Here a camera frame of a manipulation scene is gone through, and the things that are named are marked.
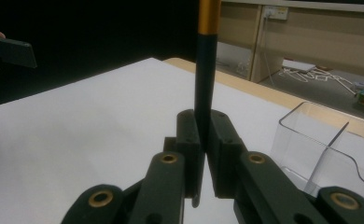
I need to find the white wall socket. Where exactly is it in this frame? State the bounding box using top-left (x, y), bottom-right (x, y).
top-left (263, 5), bottom-right (290, 21)

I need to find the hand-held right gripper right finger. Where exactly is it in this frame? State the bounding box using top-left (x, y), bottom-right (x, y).
top-left (206, 108), bottom-right (250, 200)

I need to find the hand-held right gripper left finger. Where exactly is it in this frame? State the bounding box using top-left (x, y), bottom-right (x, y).
top-left (163, 108), bottom-right (207, 201)

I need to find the white flat box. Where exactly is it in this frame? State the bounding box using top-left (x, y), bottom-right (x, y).
top-left (282, 58), bottom-right (317, 75)

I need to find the white table mat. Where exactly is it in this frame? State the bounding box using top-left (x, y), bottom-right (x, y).
top-left (0, 57), bottom-right (364, 224)

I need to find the black pen with gold band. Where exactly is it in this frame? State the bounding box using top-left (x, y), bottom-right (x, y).
top-left (191, 0), bottom-right (222, 209)

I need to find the clear acrylic desk organizer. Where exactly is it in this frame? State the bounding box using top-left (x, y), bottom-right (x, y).
top-left (269, 101), bottom-right (364, 207)

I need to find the white socket cable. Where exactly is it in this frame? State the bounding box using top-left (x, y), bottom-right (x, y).
top-left (262, 18), bottom-right (275, 89)

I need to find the beige wooden shelf unit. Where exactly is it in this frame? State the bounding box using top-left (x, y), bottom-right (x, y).
top-left (217, 0), bottom-right (364, 82)

